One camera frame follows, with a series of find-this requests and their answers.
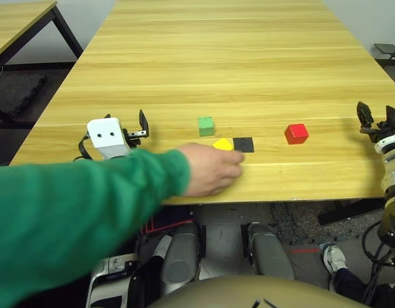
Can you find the white bystander sneaker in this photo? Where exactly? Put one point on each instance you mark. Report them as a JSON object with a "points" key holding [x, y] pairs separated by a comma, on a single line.
{"points": [[333, 258]]}

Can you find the black foam floor mat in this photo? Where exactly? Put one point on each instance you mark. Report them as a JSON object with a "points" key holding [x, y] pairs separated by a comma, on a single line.
{"points": [[14, 93]]}

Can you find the black square marker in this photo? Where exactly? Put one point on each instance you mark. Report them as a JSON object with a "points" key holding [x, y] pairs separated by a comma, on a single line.
{"points": [[244, 144]]}

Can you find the grey robot left leg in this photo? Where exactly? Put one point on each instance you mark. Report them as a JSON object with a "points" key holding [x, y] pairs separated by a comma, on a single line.
{"points": [[181, 256]]}

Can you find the green sleeved person's forearm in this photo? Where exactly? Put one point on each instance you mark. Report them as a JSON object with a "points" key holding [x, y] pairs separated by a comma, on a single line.
{"points": [[72, 208]]}

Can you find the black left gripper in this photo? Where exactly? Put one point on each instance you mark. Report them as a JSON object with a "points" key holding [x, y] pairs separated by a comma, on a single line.
{"points": [[133, 134]]}

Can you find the green wooden block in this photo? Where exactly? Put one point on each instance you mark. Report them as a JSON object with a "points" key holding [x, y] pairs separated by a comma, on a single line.
{"points": [[206, 126]]}

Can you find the dark trousered bystander leg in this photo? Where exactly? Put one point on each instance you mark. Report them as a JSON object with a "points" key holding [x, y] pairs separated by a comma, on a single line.
{"points": [[354, 287]]}

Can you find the red wooden block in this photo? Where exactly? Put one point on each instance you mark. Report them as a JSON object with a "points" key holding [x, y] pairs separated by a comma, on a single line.
{"points": [[296, 134]]}

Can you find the olive robot torso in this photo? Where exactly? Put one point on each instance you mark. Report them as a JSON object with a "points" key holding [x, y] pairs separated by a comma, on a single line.
{"points": [[248, 293]]}

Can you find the grey robot leg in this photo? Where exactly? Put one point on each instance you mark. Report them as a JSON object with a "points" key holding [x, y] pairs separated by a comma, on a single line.
{"points": [[181, 256], [269, 253]]}

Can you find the yellow wooden block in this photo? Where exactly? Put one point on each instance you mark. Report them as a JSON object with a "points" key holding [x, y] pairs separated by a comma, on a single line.
{"points": [[223, 144]]}

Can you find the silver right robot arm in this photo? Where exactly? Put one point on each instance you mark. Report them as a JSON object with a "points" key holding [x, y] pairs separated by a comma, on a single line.
{"points": [[391, 167]]}

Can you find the black folding stool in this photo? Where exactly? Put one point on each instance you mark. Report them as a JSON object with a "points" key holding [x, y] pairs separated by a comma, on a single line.
{"points": [[390, 49]]}

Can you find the grey robot right leg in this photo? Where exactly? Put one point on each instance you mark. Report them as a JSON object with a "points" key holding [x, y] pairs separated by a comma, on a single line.
{"points": [[269, 253]]}

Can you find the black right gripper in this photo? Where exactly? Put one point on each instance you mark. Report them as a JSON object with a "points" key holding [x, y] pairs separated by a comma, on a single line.
{"points": [[383, 131]]}

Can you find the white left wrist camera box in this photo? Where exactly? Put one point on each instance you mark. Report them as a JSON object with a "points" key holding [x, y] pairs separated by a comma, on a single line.
{"points": [[105, 134]]}

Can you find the person's bare hand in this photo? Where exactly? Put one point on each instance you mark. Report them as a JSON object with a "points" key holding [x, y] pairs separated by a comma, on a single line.
{"points": [[210, 170]]}

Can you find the wooden side table black frame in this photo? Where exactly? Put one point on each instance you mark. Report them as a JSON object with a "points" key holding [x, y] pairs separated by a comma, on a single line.
{"points": [[14, 19]]}

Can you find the black table base bar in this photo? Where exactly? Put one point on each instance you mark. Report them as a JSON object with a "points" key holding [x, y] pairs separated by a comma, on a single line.
{"points": [[348, 211]]}

